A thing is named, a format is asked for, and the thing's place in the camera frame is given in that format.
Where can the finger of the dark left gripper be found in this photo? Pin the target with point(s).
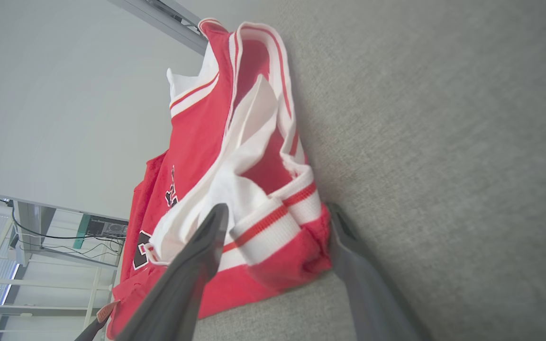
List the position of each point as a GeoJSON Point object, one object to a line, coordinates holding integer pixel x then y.
{"type": "Point", "coordinates": [96, 331]}

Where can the grey fabric sofa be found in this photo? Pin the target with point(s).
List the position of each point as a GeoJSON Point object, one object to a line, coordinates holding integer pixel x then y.
{"type": "Point", "coordinates": [443, 166]}

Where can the grey metal post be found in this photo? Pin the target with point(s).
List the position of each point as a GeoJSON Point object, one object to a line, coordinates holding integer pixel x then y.
{"type": "Point", "coordinates": [159, 16]}

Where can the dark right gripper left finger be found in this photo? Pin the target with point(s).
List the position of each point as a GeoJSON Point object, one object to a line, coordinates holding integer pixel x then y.
{"type": "Point", "coordinates": [183, 284]}

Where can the red basketball jersey number 23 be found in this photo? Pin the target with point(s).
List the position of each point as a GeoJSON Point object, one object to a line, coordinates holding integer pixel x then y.
{"type": "Point", "coordinates": [197, 137]}

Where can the white shelf frame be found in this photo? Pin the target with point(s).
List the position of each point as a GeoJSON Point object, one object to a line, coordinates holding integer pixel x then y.
{"type": "Point", "coordinates": [40, 282]}

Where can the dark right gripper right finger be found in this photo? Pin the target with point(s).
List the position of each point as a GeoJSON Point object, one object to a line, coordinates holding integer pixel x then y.
{"type": "Point", "coordinates": [372, 298]}

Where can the grey desk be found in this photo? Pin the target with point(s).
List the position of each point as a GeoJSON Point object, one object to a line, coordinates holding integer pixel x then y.
{"type": "Point", "coordinates": [31, 227]}

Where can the green strip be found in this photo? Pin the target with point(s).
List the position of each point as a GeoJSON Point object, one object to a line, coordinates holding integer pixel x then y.
{"type": "Point", "coordinates": [82, 232]}

